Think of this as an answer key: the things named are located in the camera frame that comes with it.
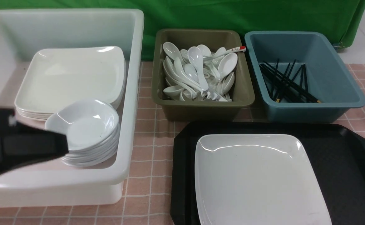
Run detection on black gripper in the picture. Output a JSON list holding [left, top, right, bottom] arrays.
[[0, 107, 69, 175]]

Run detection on white bowl tray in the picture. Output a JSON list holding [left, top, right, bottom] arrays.
[[44, 99, 120, 153]]

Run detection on large white square plate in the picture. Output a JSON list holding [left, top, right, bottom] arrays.
[[194, 134, 332, 225]]

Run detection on white ceramic spoon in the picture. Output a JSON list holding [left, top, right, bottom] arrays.
[[188, 47, 209, 91]]

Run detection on stacked white bowls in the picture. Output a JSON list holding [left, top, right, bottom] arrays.
[[61, 124, 121, 168]]

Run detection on stacked white square plates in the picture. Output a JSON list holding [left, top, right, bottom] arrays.
[[14, 46, 126, 121]]

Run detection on large white plastic tub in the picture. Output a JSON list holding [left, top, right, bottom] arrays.
[[0, 8, 144, 208]]

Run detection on pink checkered tablecloth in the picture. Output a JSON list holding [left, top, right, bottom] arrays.
[[0, 61, 365, 225]]

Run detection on pile of white spoons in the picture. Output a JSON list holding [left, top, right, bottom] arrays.
[[161, 42, 238, 102]]

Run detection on olive green plastic bin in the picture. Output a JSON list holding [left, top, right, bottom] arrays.
[[151, 29, 255, 121]]

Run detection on red-tipped white spoon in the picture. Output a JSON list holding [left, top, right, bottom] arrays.
[[203, 46, 247, 62]]

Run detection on pile of black chopsticks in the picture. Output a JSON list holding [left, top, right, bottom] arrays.
[[259, 60, 321, 103]]

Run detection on blue plastic bin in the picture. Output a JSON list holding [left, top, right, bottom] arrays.
[[244, 31, 365, 123]]

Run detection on black plastic serving tray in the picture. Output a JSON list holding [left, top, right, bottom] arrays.
[[170, 121, 365, 225]]

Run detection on green cloth backdrop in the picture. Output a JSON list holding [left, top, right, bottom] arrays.
[[0, 0, 365, 60]]

